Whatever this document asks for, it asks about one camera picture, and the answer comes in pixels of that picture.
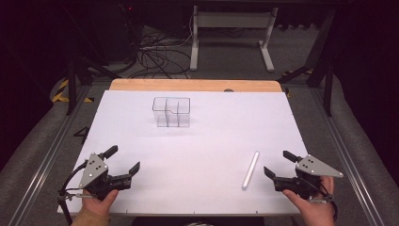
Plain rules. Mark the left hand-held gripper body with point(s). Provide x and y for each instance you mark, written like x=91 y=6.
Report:
x=94 y=171

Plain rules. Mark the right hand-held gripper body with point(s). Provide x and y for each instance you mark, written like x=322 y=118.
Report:
x=316 y=169

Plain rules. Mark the person's left hand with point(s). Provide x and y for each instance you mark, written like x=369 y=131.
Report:
x=95 y=207

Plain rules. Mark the person's right hand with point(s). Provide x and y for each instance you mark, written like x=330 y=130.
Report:
x=313 y=215

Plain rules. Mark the white tube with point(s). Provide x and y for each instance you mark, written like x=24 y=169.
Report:
x=250 y=170

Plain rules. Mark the white work board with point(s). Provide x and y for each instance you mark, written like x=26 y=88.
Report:
x=194 y=150

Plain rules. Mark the clear acrylic divided organizer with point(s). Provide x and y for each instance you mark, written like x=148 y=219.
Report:
x=171 y=112

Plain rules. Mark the yellow black hazard tape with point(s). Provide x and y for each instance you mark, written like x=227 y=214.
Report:
x=295 y=72
x=61 y=92

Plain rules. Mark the black metal stand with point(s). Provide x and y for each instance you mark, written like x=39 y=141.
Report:
x=323 y=69
x=76 y=81

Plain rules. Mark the aluminium floor rail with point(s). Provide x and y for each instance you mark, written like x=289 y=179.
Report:
x=47 y=160
x=345 y=163

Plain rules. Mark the white metal desk frame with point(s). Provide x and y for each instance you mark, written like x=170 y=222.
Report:
x=232 y=22

